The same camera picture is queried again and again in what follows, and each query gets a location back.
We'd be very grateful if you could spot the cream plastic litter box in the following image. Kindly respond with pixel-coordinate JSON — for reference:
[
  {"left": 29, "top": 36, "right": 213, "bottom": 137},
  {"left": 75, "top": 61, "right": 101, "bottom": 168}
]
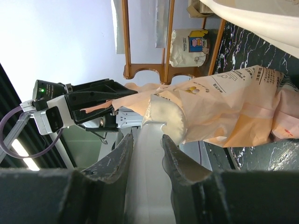
[{"left": 202, "top": 0, "right": 299, "bottom": 58}]

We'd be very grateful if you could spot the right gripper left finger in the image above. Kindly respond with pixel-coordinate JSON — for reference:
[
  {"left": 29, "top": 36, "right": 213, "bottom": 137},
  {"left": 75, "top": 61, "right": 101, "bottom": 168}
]
[{"left": 0, "top": 134, "right": 134, "bottom": 224}]

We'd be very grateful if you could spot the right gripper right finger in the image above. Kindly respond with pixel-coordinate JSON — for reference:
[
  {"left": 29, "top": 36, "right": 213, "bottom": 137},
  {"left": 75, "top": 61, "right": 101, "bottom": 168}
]
[{"left": 162, "top": 135, "right": 299, "bottom": 224}]

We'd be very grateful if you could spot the pink cat litter bag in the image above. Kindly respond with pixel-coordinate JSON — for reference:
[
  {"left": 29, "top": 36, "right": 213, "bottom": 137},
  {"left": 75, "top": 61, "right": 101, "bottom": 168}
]
[{"left": 106, "top": 64, "right": 299, "bottom": 148}]

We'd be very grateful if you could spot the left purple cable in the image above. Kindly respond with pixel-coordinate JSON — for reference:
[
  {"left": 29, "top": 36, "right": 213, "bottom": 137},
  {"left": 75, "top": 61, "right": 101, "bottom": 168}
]
[{"left": 0, "top": 106, "right": 64, "bottom": 159}]

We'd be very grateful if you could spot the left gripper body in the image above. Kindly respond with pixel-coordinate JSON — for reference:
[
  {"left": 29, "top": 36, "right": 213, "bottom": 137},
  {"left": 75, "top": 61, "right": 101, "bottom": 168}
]
[{"left": 65, "top": 79, "right": 137, "bottom": 125}]

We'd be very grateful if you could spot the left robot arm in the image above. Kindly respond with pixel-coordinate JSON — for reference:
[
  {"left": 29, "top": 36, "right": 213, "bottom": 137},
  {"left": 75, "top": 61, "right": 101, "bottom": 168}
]
[{"left": 32, "top": 79, "right": 137, "bottom": 134}]

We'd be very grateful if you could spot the black marble pattern mat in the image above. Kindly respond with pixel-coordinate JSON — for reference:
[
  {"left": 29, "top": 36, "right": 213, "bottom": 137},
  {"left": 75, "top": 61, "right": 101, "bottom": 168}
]
[{"left": 198, "top": 21, "right": 299, "bottom": 172}]

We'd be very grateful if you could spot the orange wooden tray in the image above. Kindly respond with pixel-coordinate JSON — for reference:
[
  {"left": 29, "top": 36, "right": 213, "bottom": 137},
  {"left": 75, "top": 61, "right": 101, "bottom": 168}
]
[{"left": 121, "top": 0, "right": 227, "bottom": 84}]

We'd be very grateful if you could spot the clear plastic scoop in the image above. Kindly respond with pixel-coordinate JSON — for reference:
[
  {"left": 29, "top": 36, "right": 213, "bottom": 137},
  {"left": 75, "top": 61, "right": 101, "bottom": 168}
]
[{"left": 124, "top": 95, "right": 186, "bottom": 224}]

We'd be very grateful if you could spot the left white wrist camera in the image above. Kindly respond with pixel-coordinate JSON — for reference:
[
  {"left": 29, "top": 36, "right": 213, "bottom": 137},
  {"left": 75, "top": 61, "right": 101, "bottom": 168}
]
[{"left": 20, "top": 95, "right": 75, "bottom": 135}]

